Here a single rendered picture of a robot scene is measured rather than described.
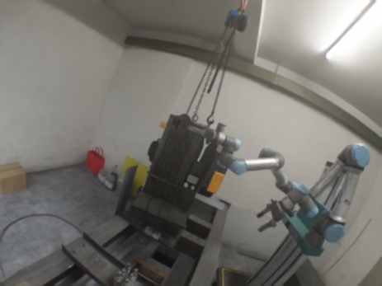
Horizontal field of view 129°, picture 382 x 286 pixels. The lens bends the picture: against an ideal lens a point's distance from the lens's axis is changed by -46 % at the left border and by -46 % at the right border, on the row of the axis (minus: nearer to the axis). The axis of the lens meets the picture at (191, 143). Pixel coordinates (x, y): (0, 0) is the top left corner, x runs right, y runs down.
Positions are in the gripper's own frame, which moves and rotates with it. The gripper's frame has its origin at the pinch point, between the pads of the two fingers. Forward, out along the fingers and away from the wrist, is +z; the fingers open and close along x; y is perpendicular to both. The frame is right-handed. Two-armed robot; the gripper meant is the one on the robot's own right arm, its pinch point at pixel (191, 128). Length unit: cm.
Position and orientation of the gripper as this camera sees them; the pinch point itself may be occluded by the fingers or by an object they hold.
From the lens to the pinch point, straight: 100.8
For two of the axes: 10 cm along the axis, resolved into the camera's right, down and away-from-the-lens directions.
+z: -9.4, -3.4, -0.7
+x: -0.2, -1.4, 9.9
